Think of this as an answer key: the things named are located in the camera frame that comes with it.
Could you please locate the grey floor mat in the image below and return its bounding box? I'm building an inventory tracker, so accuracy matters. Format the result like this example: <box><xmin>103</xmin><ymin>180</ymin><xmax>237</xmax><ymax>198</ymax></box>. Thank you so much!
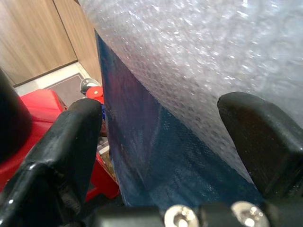
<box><xmin>44</xmin><ymin>72</ymin><xmax>89</xmax><ymax>108</ymax></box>

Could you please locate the red plastic container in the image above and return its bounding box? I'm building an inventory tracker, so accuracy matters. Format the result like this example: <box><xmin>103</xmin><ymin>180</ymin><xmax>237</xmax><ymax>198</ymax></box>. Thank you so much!
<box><xmin>0</xmin><ymin>87</ymin><xmax>120</xmax><ymax>203</ymax></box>

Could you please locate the dark blue panel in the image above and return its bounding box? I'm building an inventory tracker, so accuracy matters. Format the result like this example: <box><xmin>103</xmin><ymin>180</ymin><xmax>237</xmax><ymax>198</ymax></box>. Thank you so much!
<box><xmin>94</xmin><ymin>29</ymin><xmax>265</xmax><ymax>209</ymax></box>

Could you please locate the wooden cabinet door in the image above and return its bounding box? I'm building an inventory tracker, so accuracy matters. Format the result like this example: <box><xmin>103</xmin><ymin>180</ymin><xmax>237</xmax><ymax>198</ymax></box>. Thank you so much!
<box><xmin>0</xmin><ymin>0</ymin><xmax>102</xmax><ymax>87</ymax></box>

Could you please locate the black rounded robot part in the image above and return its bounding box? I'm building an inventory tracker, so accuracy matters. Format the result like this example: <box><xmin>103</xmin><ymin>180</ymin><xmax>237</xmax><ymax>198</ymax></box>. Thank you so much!
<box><xmin>0</xmin><ymin>67</ymin><xmax>33</xmax><ymax>164</ymax></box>

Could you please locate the red round cap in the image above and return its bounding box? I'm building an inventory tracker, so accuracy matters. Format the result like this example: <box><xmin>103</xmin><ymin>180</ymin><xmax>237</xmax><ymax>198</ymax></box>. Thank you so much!
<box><xmin>85</xmin><ymin>86</ymin><xmax>105</xmax><ymax>104</ymax></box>

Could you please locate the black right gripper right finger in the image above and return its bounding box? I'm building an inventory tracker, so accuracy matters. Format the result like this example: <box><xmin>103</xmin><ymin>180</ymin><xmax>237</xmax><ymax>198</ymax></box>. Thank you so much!
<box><xmin>217</xmin><ymin>91</ymin><xmax>303</xmax><ymax>199</ymax></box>

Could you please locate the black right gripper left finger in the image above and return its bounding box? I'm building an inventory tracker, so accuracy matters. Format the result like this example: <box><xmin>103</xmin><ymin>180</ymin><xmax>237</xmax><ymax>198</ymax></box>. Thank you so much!
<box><xmin>0</xmin><ymin>98</ymin><xmax>103</xmax><ymax>227</ymax></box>

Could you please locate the clear bubble wrap sheet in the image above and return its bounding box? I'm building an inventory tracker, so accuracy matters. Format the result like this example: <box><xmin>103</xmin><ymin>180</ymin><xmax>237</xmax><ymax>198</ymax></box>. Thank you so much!
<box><xmin>78</xmin><ymin>0</ymin><xmax>303</xmax><ymax>187</ymax></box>

